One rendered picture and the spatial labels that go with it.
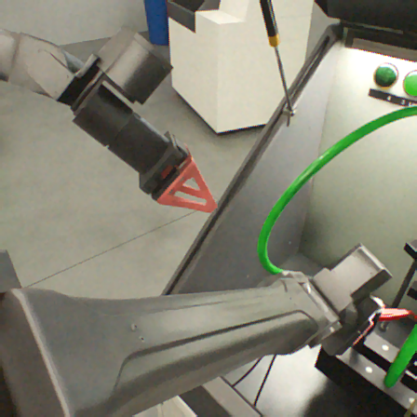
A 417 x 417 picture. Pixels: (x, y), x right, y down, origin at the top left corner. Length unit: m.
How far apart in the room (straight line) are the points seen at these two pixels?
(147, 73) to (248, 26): 2.91
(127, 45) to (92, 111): 0.08
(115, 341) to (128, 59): 0.34
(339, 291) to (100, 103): 0.35
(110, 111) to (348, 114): 0.59
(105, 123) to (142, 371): 0.33
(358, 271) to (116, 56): 0.37
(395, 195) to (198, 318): 0.75
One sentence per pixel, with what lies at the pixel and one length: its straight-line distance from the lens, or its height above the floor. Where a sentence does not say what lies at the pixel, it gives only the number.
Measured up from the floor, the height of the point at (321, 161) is 1.37.
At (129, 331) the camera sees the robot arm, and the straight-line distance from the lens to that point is 0.18.
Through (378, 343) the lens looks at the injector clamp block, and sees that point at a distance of 0.83.
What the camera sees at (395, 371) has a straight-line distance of 0.54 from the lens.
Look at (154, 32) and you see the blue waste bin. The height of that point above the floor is 0.20.
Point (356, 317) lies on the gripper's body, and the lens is 0.58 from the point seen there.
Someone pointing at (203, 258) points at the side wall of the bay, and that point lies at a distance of 0.78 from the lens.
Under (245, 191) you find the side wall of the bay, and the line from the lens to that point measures 0.78.
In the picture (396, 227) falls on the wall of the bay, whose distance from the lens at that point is 0.96.
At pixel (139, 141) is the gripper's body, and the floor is 1.41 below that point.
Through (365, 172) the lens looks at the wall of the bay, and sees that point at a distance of 0.94.
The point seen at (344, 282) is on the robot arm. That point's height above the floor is 1.29.
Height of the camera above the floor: 1.62
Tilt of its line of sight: 39 degrees down
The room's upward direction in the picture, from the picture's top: straight up
